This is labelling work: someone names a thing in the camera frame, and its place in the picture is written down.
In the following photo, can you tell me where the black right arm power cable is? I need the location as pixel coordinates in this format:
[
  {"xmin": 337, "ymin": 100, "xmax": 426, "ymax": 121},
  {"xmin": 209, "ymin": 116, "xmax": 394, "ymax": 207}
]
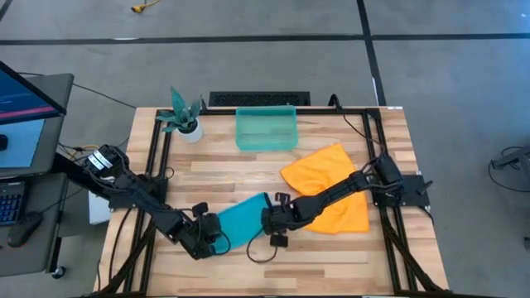
[{"xmin": 329, "ymin": 94, "xmax": 388, "ymax": 161}]

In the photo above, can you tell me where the grey laptop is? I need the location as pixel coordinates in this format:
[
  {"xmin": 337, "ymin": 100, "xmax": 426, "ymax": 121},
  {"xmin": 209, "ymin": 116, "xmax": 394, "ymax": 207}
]
[{"xmin": 0, "ymin": 73, "xmax": 75, "ymax": 180}]

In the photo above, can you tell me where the black-framed computer monitor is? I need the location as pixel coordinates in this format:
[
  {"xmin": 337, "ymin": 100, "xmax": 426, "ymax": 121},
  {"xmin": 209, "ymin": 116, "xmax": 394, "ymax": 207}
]
[{"xmin": 0, "ymin": 60, "xmax": 67, "ymax": 126}]

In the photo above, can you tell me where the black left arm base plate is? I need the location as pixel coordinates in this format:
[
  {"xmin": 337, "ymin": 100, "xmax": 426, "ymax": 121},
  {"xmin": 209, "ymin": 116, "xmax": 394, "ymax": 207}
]
[{"xmin": 108, "ymin": 177, "xmax": 169, "ymax": 210}]

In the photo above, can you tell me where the black floor vent grate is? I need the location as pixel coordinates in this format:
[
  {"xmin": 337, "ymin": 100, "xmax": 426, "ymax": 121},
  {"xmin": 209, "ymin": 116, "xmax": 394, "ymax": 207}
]
[{"xmin": 208, "ymin": 90, "xmax": 311, "ymax": 108}]

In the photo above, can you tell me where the grey cart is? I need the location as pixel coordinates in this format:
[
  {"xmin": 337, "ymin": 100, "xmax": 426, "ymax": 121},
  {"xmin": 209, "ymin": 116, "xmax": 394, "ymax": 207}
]
[{"xmin": 0, "ymin": 172, "xmax": 70, "ymax": 277}]

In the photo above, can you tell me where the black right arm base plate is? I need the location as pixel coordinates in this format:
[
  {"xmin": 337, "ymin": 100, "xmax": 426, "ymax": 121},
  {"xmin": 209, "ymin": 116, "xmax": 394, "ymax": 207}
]
[{"xmin": 371, "ymin": 173, "xmax": 434, "ymax": 209}]

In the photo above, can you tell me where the white box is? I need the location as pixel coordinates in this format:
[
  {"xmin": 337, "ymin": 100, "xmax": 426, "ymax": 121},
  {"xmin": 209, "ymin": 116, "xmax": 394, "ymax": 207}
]
[{"xmin": 88, "ymin": 190, "xmax": 112, "ymax": 225}]

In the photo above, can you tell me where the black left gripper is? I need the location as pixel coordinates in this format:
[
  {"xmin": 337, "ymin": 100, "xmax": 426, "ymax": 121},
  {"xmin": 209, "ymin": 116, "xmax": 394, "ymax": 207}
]
[{"xmin": 181, "ymin": 201, "xmax": 224, "ymax": 261}]

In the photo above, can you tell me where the black keyboard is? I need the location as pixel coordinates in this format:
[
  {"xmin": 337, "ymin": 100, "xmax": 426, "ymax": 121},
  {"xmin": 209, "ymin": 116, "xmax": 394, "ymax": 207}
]
[{"xmin": 0, "ymin": 181, "xmax": 27, "ymax": 227}]

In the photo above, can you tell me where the black stand with cable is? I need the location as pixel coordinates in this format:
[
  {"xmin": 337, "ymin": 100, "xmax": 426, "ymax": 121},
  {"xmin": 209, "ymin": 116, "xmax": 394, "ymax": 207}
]
[{"xmin": 488, "ymin": 145, "xmax": 530, "ymax": 194}]

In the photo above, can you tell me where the black aluminium table frame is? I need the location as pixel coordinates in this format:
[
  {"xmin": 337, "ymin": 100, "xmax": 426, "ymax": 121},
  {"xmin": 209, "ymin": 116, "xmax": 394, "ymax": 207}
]
[{"xmin": 97, "ymin": 106, "xmax": 446, "ymax": 297}]

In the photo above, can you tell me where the black computer mouse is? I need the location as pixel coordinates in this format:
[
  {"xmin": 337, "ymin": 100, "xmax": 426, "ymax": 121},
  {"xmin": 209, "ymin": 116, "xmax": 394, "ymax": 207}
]
[{"xmin": 7, "ymin": 210, "xmax": 44, "ymax": 248}]

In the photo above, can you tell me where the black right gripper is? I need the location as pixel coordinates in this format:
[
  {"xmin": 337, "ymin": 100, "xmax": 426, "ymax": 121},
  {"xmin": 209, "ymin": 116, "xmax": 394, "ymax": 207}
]
[{"xmin": 262, "ymin": 192, "xmax": 310, "ymax": 248}]

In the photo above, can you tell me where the yellow floor cable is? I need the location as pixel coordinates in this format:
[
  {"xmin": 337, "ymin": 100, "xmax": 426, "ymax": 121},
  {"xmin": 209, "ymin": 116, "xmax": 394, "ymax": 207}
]
[{"xmin": 131, "ymin": 0, "xmax": 161, "ymax": 13}]

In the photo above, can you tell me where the thin black floor cable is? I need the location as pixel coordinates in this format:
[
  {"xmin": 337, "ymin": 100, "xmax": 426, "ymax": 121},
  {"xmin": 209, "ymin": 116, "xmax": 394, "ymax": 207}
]
[{"xmin": 18, "ymin": 72, "xmax": 137, "ymax": 109}]

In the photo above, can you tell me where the green plant in white pot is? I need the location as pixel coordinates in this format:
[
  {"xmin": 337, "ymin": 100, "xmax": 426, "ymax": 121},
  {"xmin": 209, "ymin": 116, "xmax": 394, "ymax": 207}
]
[{"xmin": 156, "ymin": 85, "xmax": 205, "ymax": 145}]

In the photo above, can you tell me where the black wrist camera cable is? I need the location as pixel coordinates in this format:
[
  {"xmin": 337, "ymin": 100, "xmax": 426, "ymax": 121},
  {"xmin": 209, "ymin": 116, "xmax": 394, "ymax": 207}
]
[
  {"xmin": 210, "ymin": 229, "xmax": 232, "ymax": 254},
  {"xmin": 247, "ymin": 238, "xmax": 279, "ymax": 265}
]

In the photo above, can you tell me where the teal microfiber towel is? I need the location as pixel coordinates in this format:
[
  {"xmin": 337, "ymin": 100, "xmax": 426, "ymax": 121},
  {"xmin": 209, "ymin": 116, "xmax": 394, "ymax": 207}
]
[{"xmin": 210, "ymin": 192, "xmax": 274, "ymax": 254}]

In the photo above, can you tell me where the orange microfiber towel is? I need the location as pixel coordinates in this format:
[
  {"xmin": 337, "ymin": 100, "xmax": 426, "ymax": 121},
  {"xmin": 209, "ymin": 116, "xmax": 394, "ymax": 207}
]
[{"xmin": 280, "ymin": 143, "xmax": 371, "ymax": 235}]

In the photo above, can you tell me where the black diagonal support bar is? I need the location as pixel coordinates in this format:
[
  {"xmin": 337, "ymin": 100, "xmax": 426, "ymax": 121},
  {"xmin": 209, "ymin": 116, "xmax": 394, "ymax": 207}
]
[{"xmin": 53, "ymin": 152, "xmax": 113, "ymax": 199}]

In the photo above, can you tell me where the teal plastic basket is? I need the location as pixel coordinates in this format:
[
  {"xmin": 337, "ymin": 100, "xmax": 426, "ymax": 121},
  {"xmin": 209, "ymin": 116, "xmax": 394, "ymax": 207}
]
[{"xmin": 234, "ymin": 104, "xmax": 299, "ymax": 152}]

